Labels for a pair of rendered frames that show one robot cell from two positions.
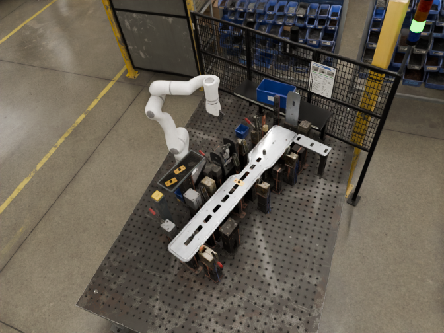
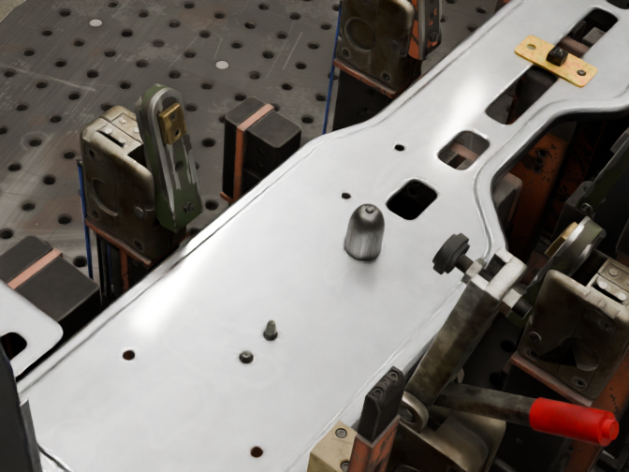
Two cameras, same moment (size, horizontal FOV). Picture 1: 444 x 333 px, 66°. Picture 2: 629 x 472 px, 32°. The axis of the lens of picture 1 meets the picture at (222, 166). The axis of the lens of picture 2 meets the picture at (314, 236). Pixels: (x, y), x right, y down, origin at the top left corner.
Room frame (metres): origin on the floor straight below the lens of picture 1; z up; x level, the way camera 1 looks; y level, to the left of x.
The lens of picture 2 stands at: (2.35, -0.52, 1.72)
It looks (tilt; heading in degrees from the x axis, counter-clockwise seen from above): 49 degrees down; 168
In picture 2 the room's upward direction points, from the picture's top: 8 degrees clockwise
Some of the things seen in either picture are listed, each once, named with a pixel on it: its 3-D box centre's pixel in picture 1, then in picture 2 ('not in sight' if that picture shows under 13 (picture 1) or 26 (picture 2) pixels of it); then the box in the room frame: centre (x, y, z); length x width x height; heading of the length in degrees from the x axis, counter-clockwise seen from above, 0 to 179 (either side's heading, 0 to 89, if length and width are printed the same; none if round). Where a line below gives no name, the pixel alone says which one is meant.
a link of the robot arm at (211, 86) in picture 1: (211, 88); not in sight; (1.76, -0.01, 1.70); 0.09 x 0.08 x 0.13; 161
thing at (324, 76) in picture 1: (322, 79); not in sight; (2.16, -0.90, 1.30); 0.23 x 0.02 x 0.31; 45
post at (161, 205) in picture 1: (164, 213); not in sight; (1.39, 0.47, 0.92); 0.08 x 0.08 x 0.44; 45
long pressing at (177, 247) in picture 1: (238, 185); (557, 52); (1.48, -0.10, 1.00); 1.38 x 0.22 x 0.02; 135
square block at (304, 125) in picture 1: (302, 139); not in sight; (1.94, -0.72, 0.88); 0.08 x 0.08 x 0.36; 45
